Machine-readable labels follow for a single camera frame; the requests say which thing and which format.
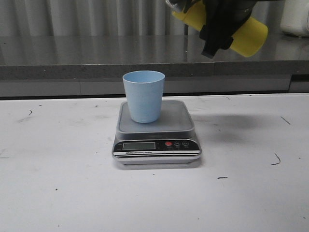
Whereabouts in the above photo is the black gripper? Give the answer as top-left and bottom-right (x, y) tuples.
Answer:
(165, 0), (256, 58)

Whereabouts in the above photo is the yellow squeeze bottle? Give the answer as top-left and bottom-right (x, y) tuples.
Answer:
(172, 0), (268, 58)

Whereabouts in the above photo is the light blue plastic cup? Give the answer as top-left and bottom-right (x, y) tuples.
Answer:
(123, 71), (165, 123)

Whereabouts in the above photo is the silver digital kitchen scale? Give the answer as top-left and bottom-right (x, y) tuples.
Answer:
(112, 100), (202, 165)

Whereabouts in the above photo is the white appliance on counter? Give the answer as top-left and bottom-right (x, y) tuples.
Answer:
(280, 0), (309, 37)

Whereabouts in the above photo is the grey stone counter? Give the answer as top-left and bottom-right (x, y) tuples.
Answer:
(0, 34), (309, 98)

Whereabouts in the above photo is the white pleated curtain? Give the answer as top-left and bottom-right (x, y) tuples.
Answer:
(0, 0), (285, 37)

